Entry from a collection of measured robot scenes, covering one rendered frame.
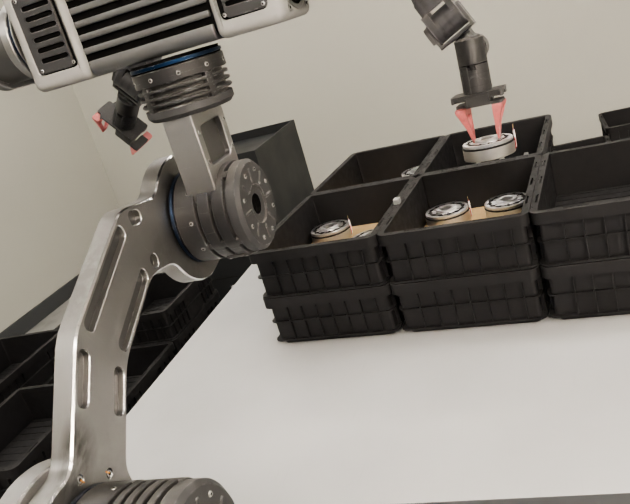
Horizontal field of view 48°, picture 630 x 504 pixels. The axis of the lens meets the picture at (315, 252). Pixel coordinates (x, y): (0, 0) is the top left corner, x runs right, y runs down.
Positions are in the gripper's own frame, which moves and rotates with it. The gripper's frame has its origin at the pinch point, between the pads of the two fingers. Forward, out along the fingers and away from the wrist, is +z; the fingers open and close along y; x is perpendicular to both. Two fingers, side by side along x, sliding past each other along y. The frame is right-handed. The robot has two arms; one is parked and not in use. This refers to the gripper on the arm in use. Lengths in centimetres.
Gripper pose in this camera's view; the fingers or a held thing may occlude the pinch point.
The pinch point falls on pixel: (486, 136)
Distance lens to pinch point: 150.2
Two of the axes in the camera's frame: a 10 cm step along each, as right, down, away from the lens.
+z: 2.4, 9.3, 2.6
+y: -9.0, 1.2, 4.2
